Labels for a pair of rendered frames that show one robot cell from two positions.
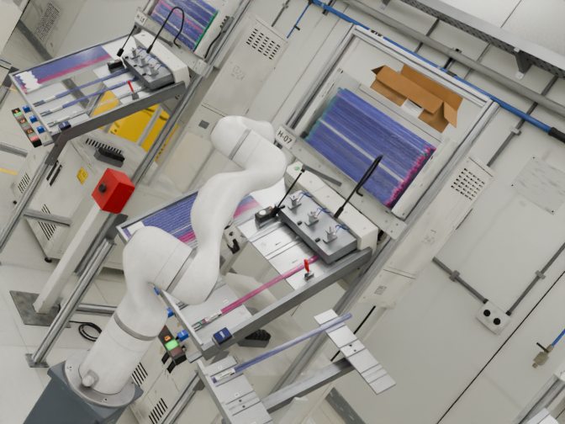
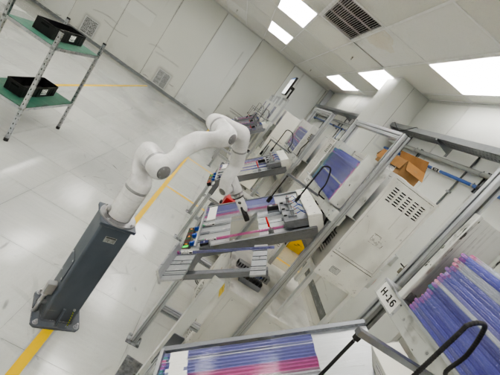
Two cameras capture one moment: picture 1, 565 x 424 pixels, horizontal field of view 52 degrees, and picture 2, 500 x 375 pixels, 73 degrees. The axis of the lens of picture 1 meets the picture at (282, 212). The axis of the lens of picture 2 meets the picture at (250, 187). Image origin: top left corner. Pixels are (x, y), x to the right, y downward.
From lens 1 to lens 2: 131 cm
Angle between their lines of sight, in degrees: 40
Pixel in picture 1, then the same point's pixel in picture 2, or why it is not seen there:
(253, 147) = (218, 123)
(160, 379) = not seen: hidden behind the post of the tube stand
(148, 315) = (135, 178)
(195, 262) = (158, 155)
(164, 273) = (143, 156)
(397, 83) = not seen: hidden behind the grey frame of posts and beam
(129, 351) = (124, 196)
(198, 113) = (293, 186)
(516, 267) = not seen: outside the picture
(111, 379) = (115, 210)
